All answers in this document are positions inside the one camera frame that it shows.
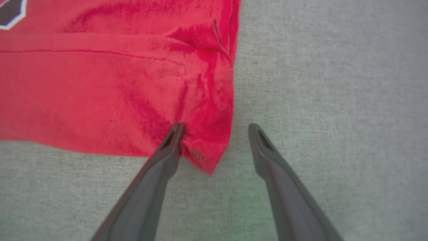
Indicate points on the grey fabric sofa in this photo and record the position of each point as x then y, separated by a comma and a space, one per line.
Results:
334, 117

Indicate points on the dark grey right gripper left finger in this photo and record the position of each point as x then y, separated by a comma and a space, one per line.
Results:
143, 201

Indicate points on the red and white garment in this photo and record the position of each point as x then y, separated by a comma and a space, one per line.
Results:
83, 93

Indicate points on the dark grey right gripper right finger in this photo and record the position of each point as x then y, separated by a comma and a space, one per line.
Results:
291, 204

